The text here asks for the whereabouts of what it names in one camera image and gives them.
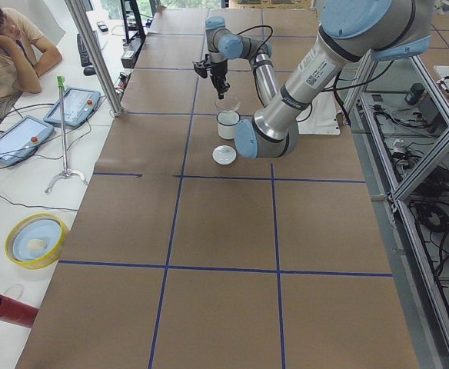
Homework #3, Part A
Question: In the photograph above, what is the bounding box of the metal rod green handle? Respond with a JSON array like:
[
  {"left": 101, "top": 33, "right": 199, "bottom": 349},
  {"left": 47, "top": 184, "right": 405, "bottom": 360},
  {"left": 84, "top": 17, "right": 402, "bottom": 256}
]
[{"left": 45, "top": 76, "right": 88, "bottom": 194}]

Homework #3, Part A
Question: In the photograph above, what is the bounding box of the brown paper table cover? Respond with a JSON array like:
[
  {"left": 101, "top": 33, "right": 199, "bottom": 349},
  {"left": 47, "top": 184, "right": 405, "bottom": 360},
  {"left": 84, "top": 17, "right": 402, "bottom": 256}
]
[{"left": 17, "top": 9, "right": 418, "bottom": 368}]

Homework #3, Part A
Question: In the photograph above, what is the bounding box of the near teach pendant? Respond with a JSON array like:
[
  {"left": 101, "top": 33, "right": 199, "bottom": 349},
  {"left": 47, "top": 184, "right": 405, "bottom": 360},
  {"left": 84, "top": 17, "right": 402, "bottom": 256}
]
[{"left": 0, "top": 115, "right": 55, "bottom": 166}]

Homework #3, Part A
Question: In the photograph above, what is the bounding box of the seated person beige shirt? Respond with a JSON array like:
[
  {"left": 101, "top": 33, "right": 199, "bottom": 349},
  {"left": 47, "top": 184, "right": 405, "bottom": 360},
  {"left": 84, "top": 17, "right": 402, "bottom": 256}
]
[{"left": 0, "top": 6, "right": 62, "bottom": 121}]

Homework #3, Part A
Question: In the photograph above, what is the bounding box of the far teach pendant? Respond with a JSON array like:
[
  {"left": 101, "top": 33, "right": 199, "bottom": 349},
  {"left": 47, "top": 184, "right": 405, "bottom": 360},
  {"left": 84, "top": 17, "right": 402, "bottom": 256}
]
[{"left": 43, "top": 87, "right": 101, "bottom": 129}]

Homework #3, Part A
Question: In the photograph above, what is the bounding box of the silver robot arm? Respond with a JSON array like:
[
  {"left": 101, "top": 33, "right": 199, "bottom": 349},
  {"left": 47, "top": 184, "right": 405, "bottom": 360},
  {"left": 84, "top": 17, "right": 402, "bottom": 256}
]
[{"left": 194, "top": 1, "right": 434, "bottom": 158}]

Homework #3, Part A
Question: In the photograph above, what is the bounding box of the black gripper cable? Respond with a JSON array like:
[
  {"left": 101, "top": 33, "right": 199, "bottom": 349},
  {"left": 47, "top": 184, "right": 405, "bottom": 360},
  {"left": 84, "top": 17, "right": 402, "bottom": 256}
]
[{"left": 239, "top": 25, "right": 274, "bottom": 58}]

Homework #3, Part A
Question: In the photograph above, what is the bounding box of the white enamel cup lid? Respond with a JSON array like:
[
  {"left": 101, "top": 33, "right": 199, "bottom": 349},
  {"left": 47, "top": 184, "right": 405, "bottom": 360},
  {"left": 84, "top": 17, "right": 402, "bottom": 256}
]
[{"left": 212, "top": 145, "right": 237, "bottom": 165}]

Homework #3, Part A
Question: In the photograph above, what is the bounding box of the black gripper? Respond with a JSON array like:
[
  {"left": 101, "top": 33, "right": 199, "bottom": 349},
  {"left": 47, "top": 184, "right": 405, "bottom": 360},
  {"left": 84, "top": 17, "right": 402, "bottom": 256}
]
[{"left": 210, "top": 60, "right": 230, "bottom": 99}]

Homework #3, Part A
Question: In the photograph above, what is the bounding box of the aluminium side frame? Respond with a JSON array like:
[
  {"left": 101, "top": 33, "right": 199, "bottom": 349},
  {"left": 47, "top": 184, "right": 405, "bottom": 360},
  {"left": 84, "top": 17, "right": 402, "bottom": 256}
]
[{"left": 345, "top": 52, "right": 449, "bottom": 368}]

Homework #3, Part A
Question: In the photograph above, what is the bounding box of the teach pendant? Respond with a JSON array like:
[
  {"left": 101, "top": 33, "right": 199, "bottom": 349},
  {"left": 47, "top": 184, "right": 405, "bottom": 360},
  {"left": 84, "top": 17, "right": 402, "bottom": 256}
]
[
  {"left": 43, "top": 87, "right": 101, "bottom": 129},
  {"left": 0, "top": 115, "right": 55, "bottom": 166}
]

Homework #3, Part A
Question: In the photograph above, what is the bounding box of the black computer mouse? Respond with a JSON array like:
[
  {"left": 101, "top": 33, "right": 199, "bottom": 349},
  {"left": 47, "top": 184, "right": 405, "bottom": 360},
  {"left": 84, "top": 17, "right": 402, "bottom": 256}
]
[{"left": 83, "top": 66, "right": 96, "bottom": 76}]

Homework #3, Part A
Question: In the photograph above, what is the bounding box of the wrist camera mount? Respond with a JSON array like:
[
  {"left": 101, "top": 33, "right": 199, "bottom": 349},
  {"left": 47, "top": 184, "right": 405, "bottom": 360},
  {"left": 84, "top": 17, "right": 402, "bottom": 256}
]
[{"left": 192, "top": 53, "right": 212, "bottom": 79}]

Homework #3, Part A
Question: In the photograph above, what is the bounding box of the aluminium frame post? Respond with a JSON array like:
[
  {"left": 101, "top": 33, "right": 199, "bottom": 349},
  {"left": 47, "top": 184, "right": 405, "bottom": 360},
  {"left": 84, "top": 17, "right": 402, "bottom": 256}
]
[{"left": 65, "top": 0, "right": 123, "bottom": 117}]

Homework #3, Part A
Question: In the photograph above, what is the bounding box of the white enamel cup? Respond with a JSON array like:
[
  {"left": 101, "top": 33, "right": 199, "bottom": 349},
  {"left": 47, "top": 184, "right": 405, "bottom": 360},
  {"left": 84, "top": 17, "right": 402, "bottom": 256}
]
[{"left": 217, "top": 111, "right": 241, "bottom": 140}]

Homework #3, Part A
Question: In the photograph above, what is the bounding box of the red cylinder tube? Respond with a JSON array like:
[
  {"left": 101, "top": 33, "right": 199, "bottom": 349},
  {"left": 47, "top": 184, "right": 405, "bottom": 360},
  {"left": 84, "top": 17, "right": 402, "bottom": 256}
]
[{"left": 0, "top": 294, "right": 38, "bottom": 328}]

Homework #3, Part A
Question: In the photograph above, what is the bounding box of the clear plastic funnel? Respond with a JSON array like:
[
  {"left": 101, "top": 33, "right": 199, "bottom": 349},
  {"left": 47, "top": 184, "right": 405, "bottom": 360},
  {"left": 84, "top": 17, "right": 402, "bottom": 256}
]
[{"left": 214, "top": 95, "right": 241, "bottom": 113}]

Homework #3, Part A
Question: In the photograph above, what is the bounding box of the yellow tape roll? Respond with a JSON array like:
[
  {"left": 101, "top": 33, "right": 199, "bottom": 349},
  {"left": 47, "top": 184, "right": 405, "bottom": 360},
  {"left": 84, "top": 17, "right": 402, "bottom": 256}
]
[{"left": 5, "top": 213, "right": 70, "bottom": 270}]

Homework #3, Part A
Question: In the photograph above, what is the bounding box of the black keyboard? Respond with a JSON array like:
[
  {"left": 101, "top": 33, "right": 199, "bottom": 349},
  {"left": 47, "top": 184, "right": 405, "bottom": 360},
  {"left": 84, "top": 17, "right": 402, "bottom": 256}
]
[{"left": 76, "top": 34, "right": 92, "bottom": 67}]

